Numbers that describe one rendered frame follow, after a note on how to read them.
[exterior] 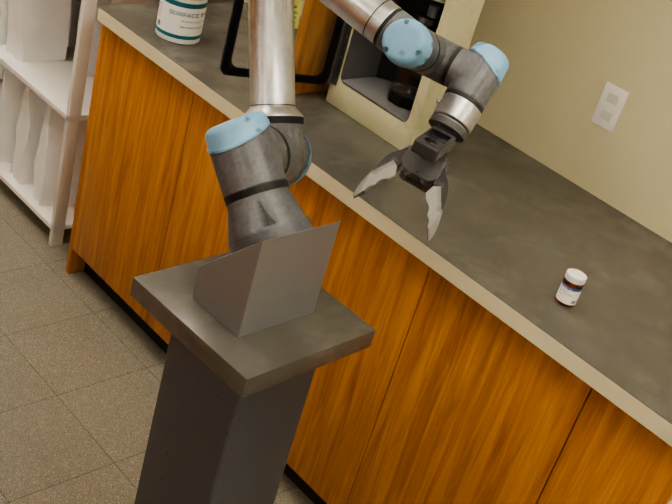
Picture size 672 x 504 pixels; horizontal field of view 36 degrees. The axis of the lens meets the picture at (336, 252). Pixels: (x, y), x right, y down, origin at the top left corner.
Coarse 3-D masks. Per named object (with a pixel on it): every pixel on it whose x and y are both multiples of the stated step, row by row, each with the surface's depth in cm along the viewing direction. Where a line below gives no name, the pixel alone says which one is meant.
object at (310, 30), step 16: (304, 0) 260; (304, 16) 262; (320, 16) 264; (336, 16) 265; (240, 32) 258; (304, 32) 264; (320, 32) 266; (224, 48) 259; (240, 48) 261; (304, 48) 267; (320, 48) 269; (240, 64) 263; (304, 64) 270; (320, 64) 271
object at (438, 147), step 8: (432, 128) 175; (424, 136) 170; (432, 136) 171; (440, 136) 173; (448, 136) 175; (416, 144) 167; (424, 144) 167; (432, 144) 167; (440, 144) 169; (448, 144) 172; (416, 152) 168; (424, 152) 167; (432, 152) 167; (440, 152) 168; (432, 160) 167
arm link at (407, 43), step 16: (320, 0) 174; (336, 0) 171; (352, 0) 170; (368, 0) 169; (384, 0) 170; (352, 16) 170; (368, 16) 169; (384, 16) 168; (400, 16) 168; (368, 32) 170; (384, 32) 167; (400, 32) 165; (416, 32) 165; (432, 32) 173; (384, 48) 167; (400, 48) 166; (416, 48) 165; (432, 48) 168; (400, 64) 167; (416, 64) 168; (432, 64) 174
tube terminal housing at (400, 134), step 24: (456, 0) 242; (480, 0) 249; (456, 24) 247; (336, 96) 277; (360, 96) 270; (432, 96) 256; (360, 120) 272; (384, 120) 266; (408, 120) 260; (408, 144) 261
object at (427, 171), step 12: (432, 120) 178; (444, 120) 176; (456, 132) 176; (408, 156) 176; (444, 156) 181; (408, 168) 175; (420, 168) 175; (432, 168) 175; (408, 180) 181; (420, 180) 175; (432, 180) 175
